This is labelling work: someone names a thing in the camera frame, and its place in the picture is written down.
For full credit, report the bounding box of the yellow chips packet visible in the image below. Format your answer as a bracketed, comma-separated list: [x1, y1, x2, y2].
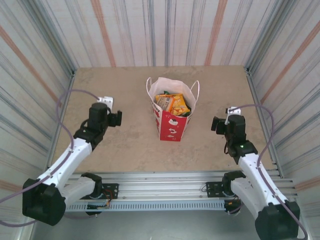
[169, 93, 189, 117]

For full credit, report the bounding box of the white red paper bag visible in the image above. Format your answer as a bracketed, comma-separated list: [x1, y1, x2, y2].
[146, 76, 201, 143]

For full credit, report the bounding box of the yellow snack packet with label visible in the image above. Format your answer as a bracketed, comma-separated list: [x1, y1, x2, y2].
[154, 94, 174, 111]

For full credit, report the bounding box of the aluminium side rail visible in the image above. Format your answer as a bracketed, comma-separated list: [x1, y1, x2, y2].
[245, 65, 285, 179]
[46, 69, 77, 172]

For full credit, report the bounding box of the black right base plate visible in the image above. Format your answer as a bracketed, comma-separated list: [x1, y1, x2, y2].
[205, 181, 226, 199]

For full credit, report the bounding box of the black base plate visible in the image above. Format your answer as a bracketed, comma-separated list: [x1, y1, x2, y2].
[205, 181, 226, 199]
[99, 183, 120, 200]

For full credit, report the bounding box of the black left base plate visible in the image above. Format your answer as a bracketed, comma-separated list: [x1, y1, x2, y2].
[99, 183, 120, 200]

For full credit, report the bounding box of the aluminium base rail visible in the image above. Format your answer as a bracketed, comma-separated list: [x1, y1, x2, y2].
[64, 170, 300, 201]

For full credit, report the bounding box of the slotted grey cable duct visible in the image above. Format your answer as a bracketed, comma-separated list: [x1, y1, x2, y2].
[65, 201, 227, 213]

